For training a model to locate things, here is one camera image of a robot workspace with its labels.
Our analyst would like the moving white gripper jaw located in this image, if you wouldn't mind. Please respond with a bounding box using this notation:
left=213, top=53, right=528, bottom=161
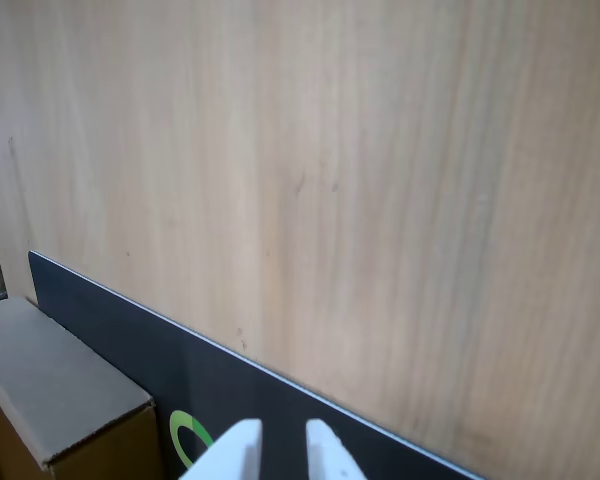
left=178, top=417, right=265, bottom=480

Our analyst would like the fixed white gripper jaw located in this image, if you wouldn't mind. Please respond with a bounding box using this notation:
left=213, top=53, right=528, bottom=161
left=304, top=417, right=367, bottom=480

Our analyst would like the open cardboard box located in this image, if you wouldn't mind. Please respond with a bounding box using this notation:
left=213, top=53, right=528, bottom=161
left=0, top=294, right=162, bottom=480

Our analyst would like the black WOWROBO mat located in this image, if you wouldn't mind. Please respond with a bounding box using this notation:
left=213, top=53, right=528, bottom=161
left=27, top=249, right=487, bottom=480

